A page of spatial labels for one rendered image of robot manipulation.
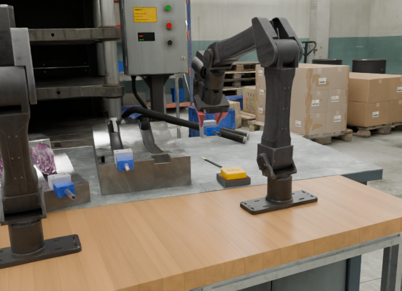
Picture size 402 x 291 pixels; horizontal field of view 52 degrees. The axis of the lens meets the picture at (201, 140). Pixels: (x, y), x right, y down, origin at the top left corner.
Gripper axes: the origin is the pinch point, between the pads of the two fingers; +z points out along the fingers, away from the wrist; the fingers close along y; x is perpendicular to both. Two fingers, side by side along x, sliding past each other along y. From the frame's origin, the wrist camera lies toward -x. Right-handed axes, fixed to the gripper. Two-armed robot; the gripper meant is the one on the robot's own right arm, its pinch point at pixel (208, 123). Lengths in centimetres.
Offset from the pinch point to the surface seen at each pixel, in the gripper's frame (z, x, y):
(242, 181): 3.7, 24.2, -3.4
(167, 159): 2.8, 12.0, 16.2
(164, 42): 8, -77, -2
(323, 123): 193, -228, -233
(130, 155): -2.2, 13.6, 27.6
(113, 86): 18, -56, 25
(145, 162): -0.3, 15.5, 23.7
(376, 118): 204, -240, -322
